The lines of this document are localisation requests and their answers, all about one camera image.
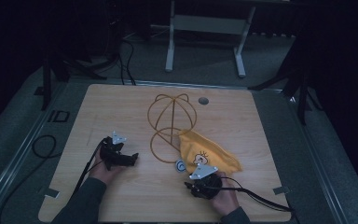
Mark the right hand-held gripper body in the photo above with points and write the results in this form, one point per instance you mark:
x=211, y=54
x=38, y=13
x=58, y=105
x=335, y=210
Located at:
x=206, y=183

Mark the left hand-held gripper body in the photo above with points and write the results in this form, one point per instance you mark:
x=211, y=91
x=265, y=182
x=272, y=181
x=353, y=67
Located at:
x=113, y=154

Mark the yellow cloth hat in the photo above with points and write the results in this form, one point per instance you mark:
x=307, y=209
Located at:
x=208, y=151

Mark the person's left hand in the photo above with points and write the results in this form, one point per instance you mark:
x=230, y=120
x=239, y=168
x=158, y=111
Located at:
x=105, y=174

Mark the person's right hand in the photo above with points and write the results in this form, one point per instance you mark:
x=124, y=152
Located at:
x=227, y=199

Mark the small round white tag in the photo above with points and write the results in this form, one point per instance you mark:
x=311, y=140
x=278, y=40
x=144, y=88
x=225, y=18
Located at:
x=180, y=165

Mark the grey tape piece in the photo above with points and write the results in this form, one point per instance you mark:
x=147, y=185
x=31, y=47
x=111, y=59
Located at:
x=281, y=190
x=51, y=193

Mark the grey round table grommet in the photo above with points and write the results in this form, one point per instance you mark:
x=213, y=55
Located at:
x=203, y=100

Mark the black metal stand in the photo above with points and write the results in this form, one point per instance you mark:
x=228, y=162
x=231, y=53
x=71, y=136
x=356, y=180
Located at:
x=295, y=81
x=52, y=71

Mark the white metal table frame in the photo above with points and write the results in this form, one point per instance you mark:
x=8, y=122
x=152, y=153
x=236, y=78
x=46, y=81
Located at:
x=205, y=25

